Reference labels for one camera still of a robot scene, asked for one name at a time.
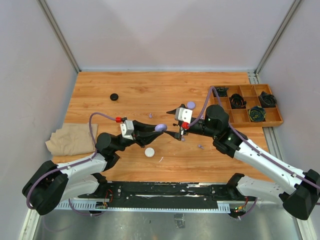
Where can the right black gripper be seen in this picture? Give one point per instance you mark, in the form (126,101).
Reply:
(177,135)

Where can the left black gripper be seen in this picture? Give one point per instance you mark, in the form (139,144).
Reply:
(142,135)

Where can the purple charging case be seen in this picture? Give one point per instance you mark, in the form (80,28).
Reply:
(191,105)
(161,127)

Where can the white earbud charging case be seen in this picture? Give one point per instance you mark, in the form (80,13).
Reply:
(149,152)

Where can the black earbud charging case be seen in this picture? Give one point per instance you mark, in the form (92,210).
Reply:
(114,97)

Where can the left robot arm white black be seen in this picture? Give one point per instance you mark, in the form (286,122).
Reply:
(54,183)

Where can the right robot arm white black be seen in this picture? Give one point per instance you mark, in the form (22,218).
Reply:
(296,190)

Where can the rolled dark tie top left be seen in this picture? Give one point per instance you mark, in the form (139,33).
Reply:
(220,91)

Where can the rolled dark tie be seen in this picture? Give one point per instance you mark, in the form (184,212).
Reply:
(267,100)
(220,91)

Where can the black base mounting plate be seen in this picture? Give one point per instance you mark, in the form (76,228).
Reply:
(163,194)

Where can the rolled black tie centre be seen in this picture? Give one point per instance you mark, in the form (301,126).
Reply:
(237,101)

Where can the beige folded cloth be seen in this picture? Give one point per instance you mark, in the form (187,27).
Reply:
(70,140)

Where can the wooden compartment tray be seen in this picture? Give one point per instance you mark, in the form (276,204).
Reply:
(220,111)

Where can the rolled blue yellow tie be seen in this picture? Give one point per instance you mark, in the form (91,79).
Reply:
(257,114)

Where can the rolled dark tie right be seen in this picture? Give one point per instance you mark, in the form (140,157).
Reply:
(267,100)

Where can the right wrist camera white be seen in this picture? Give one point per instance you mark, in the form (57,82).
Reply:
(183,114)

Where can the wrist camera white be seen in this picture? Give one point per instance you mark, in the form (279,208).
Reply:
(127,129)
(183,114)

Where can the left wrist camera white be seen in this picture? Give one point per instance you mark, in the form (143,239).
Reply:
(127,129)

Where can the white slotted cable duct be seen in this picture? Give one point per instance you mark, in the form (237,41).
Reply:
(98,206)

